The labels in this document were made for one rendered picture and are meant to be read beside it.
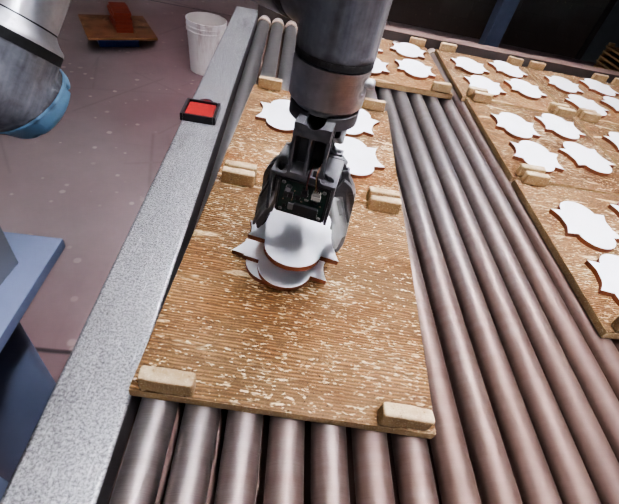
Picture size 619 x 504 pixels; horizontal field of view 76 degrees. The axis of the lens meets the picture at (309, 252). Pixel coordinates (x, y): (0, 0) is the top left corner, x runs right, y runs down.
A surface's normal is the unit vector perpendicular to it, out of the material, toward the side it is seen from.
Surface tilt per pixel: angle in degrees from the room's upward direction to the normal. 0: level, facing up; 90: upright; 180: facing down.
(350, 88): 90
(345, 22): 90
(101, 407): 0
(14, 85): 81
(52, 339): 0
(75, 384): 0
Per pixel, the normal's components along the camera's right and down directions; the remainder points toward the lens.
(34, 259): 0.17, -0.69
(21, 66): 0.72, 0.43
